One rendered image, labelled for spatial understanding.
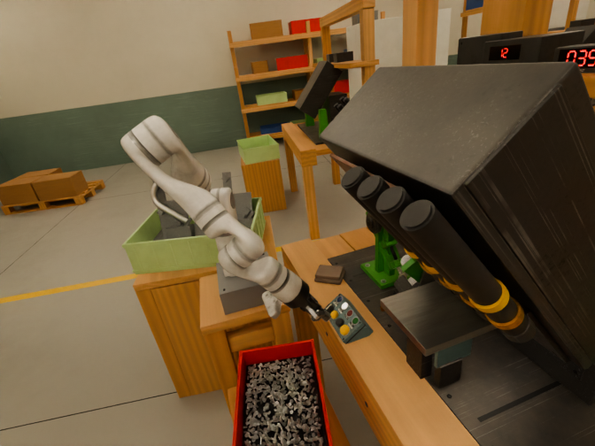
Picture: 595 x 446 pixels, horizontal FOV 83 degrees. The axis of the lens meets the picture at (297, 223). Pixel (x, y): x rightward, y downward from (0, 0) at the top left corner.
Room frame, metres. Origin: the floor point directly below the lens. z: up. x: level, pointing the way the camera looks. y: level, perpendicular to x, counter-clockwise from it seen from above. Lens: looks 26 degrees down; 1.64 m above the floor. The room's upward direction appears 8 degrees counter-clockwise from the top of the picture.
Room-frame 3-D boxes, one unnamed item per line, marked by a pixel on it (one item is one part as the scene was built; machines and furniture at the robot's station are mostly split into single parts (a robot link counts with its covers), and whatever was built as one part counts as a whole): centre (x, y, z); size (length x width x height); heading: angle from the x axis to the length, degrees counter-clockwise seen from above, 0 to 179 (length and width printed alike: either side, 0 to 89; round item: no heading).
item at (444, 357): (0.54, -0.31, 0.97); 0.10 x 0.02 x 0.14; 105
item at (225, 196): (1.09, 0.25, 1.19); 0.09 x 0.09 x 0.17; 85
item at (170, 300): (1.60, 0.48, 0.39); 0.68 x 0.52 x 0.79; 95
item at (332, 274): (1.02, -0.09, 0.91); 0.10 x 0.08 x 0.03; 66
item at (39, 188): (5.38, 3.85, 0.22); 1.20 x 0.81 x 0.44; 91
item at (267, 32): (7.46, -0.67, 1.14); 3.01 x 0.54 x 2.28; 96
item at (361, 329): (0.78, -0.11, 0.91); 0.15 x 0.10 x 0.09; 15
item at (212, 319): (1.09, 0.26, 0.83); 0.32 x 0.32 x 0.04; 12
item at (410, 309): (0.57, -0.37, 1.11); 0.39 x 0.16 x 0.03; 105
